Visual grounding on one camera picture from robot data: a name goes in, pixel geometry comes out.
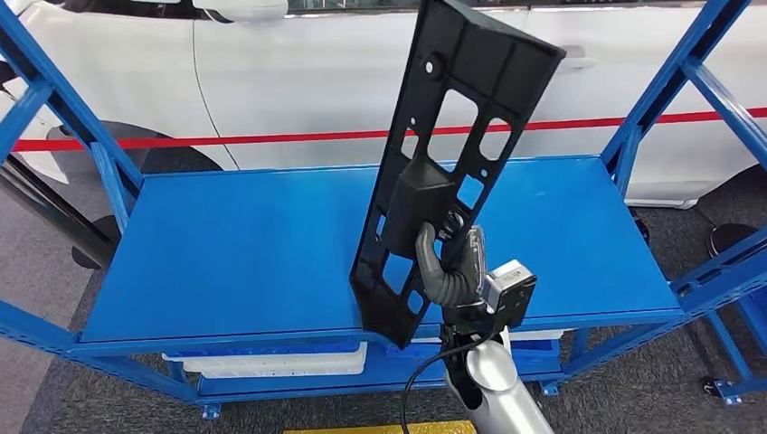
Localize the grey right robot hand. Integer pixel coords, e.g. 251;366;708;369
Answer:
414;222;488;309

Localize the black plastic plate frame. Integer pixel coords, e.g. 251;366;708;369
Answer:
349;0;567;350

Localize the blue metal shelf rack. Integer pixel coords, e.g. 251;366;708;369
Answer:
0;0;767;420

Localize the white plastic bin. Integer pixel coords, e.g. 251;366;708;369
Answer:
163;342;368;380
509;329;564;343

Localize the blue plastic bin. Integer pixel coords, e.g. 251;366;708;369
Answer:
383;340;563;380
165;341;361;359

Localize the yellow floor tape square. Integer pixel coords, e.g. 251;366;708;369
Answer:
283;420;478;434

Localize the red barrier belt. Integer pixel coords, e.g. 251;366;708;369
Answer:
12;108;767;153

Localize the white car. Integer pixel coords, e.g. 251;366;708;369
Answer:
0;0;767;210

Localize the black stanchion base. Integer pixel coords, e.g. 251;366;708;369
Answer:
708;222;759;259

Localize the blue metal rack on casters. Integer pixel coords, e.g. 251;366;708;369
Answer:
704;281;767;407

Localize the black barrier stanchion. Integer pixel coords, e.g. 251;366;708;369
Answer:
0;156;121;270

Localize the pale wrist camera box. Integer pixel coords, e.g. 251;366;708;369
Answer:
482;259;538;329

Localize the black camera cable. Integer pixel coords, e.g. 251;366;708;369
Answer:
401;332;501;434

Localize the white car door handle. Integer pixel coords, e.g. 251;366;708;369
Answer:
560;44;601;70

